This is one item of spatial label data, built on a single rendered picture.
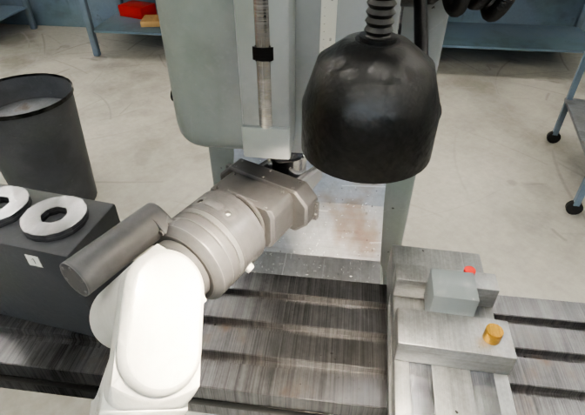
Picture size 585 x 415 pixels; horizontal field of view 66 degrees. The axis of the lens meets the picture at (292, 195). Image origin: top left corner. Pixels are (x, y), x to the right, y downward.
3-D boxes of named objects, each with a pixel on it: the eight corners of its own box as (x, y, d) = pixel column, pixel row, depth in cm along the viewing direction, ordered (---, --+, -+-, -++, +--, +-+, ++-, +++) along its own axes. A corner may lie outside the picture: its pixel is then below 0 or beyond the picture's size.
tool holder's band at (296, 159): (293, 142, 56) (293, 135, 55) (314, 160, 53) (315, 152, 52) (260, 153, 54) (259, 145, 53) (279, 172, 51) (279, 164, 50)
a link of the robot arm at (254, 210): (321, 172, 48) (254, 237, 40) (318, 240, 53) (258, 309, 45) (227, 140, 53) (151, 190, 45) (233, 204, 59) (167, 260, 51)
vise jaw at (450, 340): (508, 376, 60) (518, 358, 57) (393, 360, 62) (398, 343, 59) (500, 338, 64) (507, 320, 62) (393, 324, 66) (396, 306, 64)
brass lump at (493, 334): (501, 346, 59) (505, 338, 58) (483, 344, 59) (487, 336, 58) (498, 332, 60) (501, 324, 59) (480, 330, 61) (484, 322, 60)
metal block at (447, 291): (469, 328, 64) (480, 301, 61) (426, 323, 65) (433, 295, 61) (464, 299, 68) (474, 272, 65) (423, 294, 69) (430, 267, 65)
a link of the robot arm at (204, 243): (258, 269, 42) (170, 361, 34) (208, 295, 50) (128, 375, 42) (178, 175, 41) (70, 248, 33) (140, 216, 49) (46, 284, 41)
